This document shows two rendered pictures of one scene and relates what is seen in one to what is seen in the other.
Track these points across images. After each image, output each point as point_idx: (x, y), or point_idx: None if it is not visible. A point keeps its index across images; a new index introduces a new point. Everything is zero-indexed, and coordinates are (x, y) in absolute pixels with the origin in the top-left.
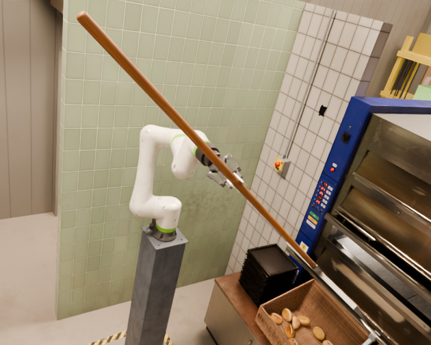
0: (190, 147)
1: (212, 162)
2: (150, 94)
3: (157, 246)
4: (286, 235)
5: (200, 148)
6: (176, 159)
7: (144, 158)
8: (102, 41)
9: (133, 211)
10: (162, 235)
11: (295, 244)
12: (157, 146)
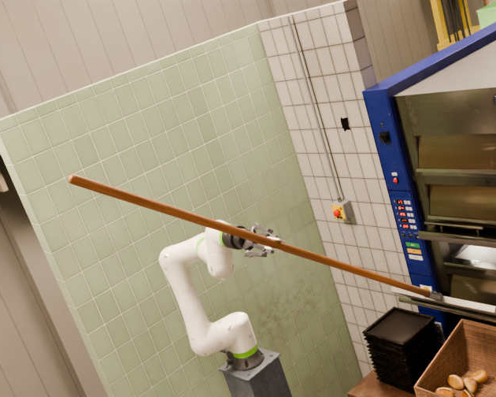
0: (216, 240)
1: (238, 236)
2: (150, 207)
3: (247, 376)
4: (367, 272)
5: (219, 230)
6: (209, 261)
7: (179, 286)
8: (94, 187)
9: (198, 351)
10: (246, 361)
11: (384, 277)
12: (185, 265)
